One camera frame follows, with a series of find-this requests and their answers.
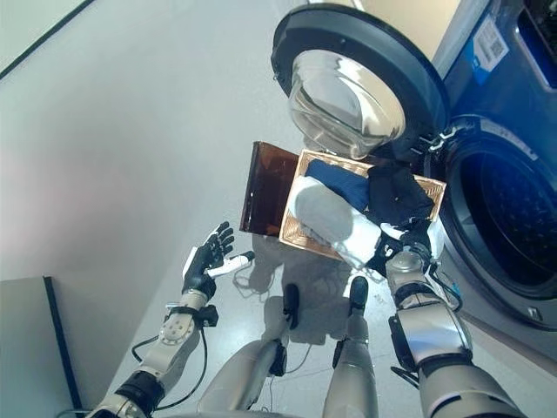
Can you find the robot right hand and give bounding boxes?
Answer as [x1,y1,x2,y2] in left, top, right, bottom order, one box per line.
[372,219,446,263]

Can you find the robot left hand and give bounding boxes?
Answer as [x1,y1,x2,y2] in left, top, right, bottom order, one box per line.
[181,221,256,300]

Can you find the black cloth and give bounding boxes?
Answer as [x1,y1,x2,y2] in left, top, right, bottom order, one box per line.
[366,165,437,230]

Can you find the grey washing machine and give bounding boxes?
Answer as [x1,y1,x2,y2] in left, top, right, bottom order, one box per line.
[428,0,557,333]

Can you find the round glass washing machine door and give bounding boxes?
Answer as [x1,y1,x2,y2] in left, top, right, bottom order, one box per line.
[269,6,452,163]

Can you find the rectangular wicker laundry basket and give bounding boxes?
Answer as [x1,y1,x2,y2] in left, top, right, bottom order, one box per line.
[278,148,449,263]

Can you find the brown translucent acrylic stool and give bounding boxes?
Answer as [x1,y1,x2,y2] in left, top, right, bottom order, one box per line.
[238,139,302,239]

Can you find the folded navy blue cloth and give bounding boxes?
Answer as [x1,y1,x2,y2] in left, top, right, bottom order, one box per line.
[306,159,372,215]

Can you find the silver robot left leg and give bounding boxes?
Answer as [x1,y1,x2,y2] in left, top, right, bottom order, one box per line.
[198,282,302,413]

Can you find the silver robot leg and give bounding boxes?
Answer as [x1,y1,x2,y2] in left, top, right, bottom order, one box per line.
[324,276,380,418]
[198,282,302,413]

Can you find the folded white cloth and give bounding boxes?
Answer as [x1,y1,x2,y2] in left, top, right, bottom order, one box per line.
[289,176,385,269]

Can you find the silver robot right leg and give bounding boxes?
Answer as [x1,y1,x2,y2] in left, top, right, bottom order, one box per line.
[324,276,380,418]

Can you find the grey box cabinet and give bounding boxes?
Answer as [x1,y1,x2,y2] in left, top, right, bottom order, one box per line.
[0,274,82,418]

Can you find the blue energy label sticker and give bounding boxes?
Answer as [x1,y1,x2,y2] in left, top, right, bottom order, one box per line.
[467,12,511,86]

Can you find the thin floor cable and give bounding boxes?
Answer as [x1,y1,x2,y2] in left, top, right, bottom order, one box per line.
[232,260,276,302]

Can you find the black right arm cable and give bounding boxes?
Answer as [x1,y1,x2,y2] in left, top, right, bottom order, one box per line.
[428,260,463,311]

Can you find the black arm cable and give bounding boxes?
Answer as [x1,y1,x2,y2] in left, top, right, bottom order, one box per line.
[130,321,208,402]
[428,260,463,311]

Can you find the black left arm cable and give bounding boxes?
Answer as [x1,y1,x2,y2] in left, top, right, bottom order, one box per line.
[130,321,208,402]

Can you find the thin black leg cable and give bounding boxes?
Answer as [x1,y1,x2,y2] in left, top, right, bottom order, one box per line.
[269,341,324,393]

